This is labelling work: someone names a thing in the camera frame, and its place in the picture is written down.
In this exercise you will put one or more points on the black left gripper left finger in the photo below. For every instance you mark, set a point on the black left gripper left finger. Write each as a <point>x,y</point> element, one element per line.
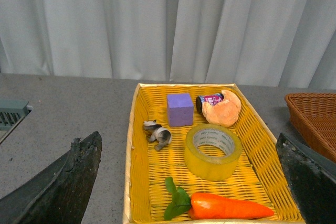
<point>60,193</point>

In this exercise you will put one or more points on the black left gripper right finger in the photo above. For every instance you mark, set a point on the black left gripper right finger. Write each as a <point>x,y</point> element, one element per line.
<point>311,179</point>

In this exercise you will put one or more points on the yellow packing tape roll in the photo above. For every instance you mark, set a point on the yellow packing tape roll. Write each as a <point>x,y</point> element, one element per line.
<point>212,152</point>

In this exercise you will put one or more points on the brown wicker basket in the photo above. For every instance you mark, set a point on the brown wicker basket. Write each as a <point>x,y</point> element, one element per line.
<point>313,115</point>

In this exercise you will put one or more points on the yellow woven basket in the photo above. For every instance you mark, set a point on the yellow woven basket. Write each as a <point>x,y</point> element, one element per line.
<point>258,176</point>

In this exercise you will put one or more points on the grey vent box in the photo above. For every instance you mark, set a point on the grey vent box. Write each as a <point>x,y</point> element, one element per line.
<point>12,114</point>

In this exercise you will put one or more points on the toy croissant bread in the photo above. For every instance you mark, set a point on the toy croissant bread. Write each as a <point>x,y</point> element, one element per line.
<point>226,112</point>

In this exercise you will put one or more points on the orange toy carrot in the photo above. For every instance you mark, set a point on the orange toy carrot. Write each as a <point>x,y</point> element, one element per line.
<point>210,206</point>

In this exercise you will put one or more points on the black white animal figurine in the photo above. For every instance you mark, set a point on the black white animal figurine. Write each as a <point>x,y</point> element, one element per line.
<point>158,133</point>

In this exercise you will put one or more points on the small purple can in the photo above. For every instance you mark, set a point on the small purple can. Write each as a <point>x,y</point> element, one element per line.
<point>212,99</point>

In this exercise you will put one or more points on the purple foam block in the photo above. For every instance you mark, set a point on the purple foam block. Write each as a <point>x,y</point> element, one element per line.
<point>180,109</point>

